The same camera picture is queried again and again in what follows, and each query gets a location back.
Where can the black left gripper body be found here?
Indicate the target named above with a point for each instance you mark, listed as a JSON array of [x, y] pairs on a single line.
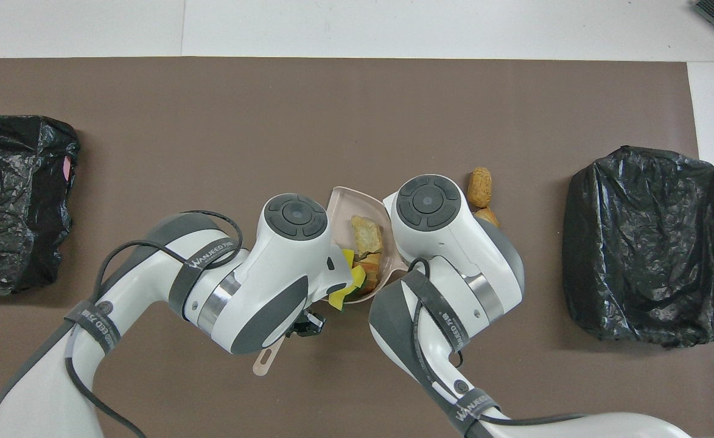
[[307, 324]]

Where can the brown table mat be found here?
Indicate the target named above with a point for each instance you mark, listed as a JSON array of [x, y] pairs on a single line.
[[356, 103]]

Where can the yellow sponge piece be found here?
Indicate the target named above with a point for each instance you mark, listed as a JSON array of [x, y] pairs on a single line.
[[349, 258], [339, 299]]

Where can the small toy croissant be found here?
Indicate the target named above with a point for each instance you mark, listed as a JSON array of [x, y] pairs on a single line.
[[487, 218]]

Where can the long toy bread roll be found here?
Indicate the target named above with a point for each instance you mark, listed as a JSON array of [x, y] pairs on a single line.
[[479, 187]]

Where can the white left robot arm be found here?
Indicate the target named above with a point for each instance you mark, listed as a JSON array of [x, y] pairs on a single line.
[[271, 267]]

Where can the black bag bin pink spot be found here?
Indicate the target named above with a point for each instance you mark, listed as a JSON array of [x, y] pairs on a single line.
[[10, 201]]

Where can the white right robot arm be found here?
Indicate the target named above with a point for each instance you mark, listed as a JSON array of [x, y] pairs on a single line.
[[442, 243]]

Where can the beige hand brush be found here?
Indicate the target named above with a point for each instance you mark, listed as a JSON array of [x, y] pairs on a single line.
[[265, 362]]

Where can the black bag lined bin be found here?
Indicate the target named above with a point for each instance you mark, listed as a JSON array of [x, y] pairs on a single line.
[[649, 243]]

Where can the beige plastic dustpan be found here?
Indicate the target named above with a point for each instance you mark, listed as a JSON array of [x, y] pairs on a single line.
[[347, 204]]

